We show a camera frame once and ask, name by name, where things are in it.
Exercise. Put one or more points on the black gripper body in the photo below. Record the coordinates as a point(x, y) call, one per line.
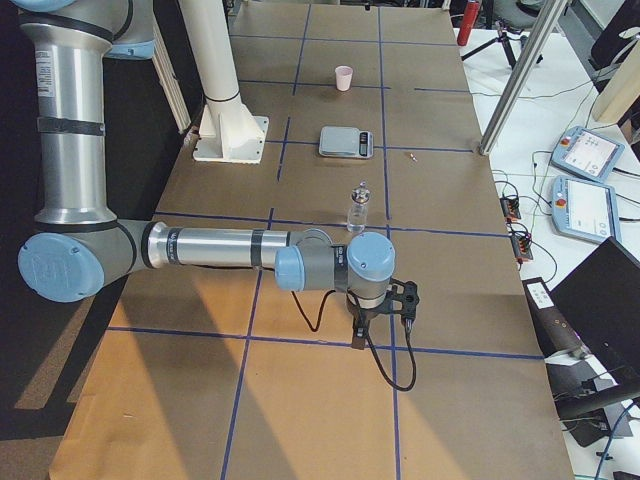
point(363, 314)

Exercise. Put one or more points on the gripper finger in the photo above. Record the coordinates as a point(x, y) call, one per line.
point(359, 335)

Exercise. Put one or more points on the clear glass sauce bottle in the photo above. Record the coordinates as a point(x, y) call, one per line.
point(358, 211)

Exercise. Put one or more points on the pink paper cup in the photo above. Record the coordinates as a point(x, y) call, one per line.
point(343, 77)

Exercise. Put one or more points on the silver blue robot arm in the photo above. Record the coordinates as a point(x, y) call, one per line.
point(82, 246)

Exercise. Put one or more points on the silver digital kitchen scale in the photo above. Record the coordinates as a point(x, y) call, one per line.
point(345, 142)

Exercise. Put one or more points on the lower orange connector board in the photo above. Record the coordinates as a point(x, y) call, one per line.
point(521, 242)

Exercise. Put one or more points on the orange connector board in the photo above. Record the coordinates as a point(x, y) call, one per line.
point(521, 242)
point(510, 206)

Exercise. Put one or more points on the upper orange connector board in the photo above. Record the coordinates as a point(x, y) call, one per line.
point(510, 206)

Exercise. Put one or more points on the black box with label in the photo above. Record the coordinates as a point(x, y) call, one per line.
point(554, 333)

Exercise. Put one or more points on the black monitor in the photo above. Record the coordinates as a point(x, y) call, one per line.
point(600, 300)

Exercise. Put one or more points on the lower teach pendant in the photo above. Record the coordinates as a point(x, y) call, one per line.
point(585, 210)

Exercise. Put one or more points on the teach pendant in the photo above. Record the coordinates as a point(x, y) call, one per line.
point(586, 154)
point(585, 210)

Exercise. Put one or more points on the upper teach pendant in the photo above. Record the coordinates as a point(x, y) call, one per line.
point(586, 154)

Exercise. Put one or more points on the red bottle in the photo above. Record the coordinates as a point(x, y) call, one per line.
point(468, 21)

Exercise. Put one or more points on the beige wooden board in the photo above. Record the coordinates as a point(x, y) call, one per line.
point(623, 88)

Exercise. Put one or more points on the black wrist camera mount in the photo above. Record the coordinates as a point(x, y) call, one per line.
point(401, 298)

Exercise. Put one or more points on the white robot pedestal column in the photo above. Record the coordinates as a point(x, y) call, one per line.
point(228, 132)

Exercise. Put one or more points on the black camera tripod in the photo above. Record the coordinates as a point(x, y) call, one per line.
point(505, 39)

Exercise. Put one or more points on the aluminium frame post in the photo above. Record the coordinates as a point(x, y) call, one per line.
point(543, 27)

